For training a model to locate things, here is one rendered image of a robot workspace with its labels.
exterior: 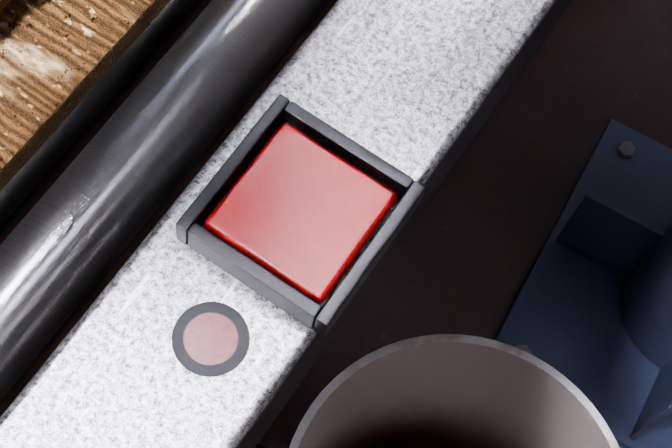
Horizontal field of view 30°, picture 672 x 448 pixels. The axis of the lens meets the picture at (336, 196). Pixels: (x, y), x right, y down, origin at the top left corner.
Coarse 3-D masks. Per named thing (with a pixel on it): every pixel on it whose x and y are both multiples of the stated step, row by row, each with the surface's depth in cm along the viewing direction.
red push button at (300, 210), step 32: (288, 128) 54; (256, 160) 53; (288, 160) 53; (320, 160) 54; (256, 192) 53; (288, 192) 53; (320, 192) 53; (352, 192) 53; (384, 192) 53; (224, 224) 52; (256, 224) 52; (288, 224) 52; (320, 224) 52; (352, 224) 53; (256, 256) 52; (288, 256) 52; (320, 256) 52; (352, 256) 52; (320, 288) 51
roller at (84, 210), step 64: (256, 0) 58; (320, 0) 60; (192, 64) 56; (256, 64) 57; (128, 128) 55; (192, 128) 55; (64, 192) 53; (128, 192) 54; (0, 256) 52; (64, 256) 52; (0, 320) 51; (64, 320) 53; (0, 384) 51
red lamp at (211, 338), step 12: (192, 324) 52; (204, 324) 52; (216, 324) 52; (228, 324) 52; (192, 336) 51; (204, 336) 51; (216, 336) 52; (228, 336) 52; (192, 348) 51; (204, 348) 51; (216, 348) 51; (228, 348) 51; (204, 360) 51; (216, 360) 51
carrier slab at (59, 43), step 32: (32, 0) 55; (64, 0) 55; (96, 0) 55; (128, 0) 55; (160, 0) 56; (0, 32) 54; (32, 32) 54; (64, 32) 54; (96, 32) 54; (128, 32) 55; (0, 64) 53; (32, 64) 53; (64, 64) 54; (96, 64) 54; (0, 96) 53; (32, 96) 53; (64, 96) 53; (0, 128) 52; (32, 128) 52; (0, 160) 52
